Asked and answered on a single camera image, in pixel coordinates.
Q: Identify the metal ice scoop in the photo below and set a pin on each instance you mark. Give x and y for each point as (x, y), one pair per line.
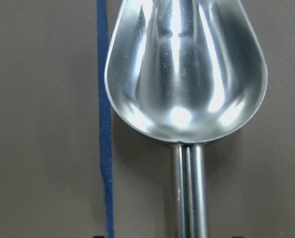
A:
(185, 72)

